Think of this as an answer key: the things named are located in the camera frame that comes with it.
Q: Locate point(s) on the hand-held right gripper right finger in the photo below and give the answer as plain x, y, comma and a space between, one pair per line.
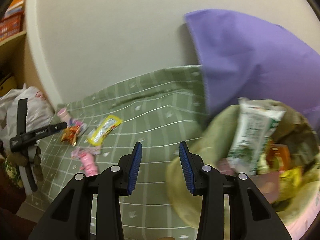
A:
186, 170

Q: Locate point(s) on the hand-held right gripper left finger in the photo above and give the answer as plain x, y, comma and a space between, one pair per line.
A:
133, 170

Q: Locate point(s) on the yellow-green bag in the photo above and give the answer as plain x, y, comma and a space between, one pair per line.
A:
190, 180

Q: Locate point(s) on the green and white carton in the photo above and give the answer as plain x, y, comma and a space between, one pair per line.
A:
250, 135

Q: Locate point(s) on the person's left forearm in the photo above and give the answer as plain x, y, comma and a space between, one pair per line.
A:
11, 177

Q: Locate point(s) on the person's left hand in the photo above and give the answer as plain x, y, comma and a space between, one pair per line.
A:
37, 162

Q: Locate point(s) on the white plastic bag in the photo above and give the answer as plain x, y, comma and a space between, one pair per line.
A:
35, 110

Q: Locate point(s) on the green checked bed sheet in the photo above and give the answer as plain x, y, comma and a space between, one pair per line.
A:
150, 130

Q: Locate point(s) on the pink pig toy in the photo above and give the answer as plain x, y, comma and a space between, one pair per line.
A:
89, 165

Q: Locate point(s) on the pink bottle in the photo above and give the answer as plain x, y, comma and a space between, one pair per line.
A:
63, 115

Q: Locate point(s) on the red and gold candy wrapper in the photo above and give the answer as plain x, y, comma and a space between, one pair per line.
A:
71, 136

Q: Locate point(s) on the yellow and white wrapper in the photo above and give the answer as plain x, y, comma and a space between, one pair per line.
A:
103, 130

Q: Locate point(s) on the flat pink wrapper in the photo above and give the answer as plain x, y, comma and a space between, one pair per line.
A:
85, 152

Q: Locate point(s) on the small colourful pink wrapper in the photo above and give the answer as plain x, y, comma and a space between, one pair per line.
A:
78, 126

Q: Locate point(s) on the yellow box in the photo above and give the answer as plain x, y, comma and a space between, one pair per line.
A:
7, 83

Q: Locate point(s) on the wooden shelf unit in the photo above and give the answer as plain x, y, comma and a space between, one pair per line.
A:
12, 55

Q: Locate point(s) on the red box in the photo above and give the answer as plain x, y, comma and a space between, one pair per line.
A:
11, 27

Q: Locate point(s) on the purple pillow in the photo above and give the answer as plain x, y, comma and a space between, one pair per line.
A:
250, 60

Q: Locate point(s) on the pink cloth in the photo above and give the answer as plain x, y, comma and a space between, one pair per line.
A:
305, 220

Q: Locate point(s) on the orange box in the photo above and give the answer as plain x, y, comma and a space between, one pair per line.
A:
16, 5

